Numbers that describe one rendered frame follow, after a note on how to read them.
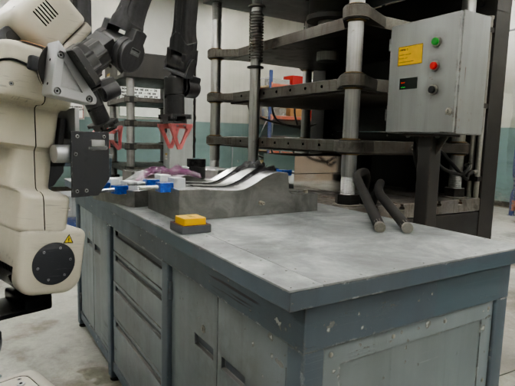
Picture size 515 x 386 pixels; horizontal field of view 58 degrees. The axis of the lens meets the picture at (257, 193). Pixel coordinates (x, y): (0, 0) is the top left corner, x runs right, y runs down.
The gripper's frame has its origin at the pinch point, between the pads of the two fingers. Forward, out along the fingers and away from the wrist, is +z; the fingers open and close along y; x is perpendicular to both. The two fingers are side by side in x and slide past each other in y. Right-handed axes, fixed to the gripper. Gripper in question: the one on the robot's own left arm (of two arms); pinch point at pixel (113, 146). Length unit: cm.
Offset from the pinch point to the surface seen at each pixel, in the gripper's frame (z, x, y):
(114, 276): 54, 11, 22
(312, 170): 53, -83, -14
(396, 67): 7, -86, -62
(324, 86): 13, -87, -28
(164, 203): 13.9, 7.8, -29.2
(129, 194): 14.1, 6.1, -8.5
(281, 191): 24, -21, -50
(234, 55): 3, -120, 50
